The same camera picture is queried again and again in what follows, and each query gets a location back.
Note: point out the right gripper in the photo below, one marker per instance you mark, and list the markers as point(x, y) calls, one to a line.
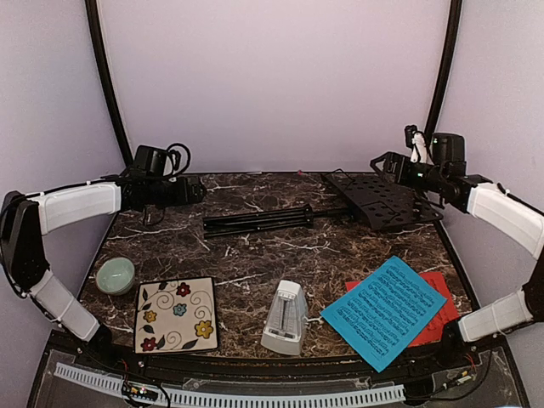
point(389, 166)

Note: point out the black frame post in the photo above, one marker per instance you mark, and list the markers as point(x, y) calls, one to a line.
point(99, 51)
point(446, 60)

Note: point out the square floral plate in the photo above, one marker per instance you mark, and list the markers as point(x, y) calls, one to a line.
point(176, 316)

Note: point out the blue sheet music page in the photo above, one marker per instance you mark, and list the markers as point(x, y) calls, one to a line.
point(358, 344)

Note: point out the white metronome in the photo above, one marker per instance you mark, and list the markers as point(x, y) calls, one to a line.
point(285, 327)

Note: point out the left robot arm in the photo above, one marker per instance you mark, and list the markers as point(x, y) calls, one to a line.
point(155, 178)

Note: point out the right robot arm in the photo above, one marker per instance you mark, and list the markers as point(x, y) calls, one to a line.
point(437, 164)

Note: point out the right black frame post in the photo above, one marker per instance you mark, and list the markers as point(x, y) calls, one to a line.
point(446, 60)

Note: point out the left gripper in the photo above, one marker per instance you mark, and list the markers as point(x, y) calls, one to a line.
point(184, 197)

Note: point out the left black frame post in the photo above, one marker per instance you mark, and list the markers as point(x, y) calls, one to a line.
point(99, 51)

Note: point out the white cable duct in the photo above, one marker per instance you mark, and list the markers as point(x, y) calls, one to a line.
point(143, 394)

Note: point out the green ceramic bowl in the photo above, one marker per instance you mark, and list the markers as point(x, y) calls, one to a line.
point(116, 276)

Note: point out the black music stand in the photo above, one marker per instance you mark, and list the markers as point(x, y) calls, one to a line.
point(366, 198)

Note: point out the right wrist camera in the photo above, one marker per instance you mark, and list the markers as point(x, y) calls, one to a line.
point(414, 140)

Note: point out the red sheet music page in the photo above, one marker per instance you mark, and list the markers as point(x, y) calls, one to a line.
point(385, 307)

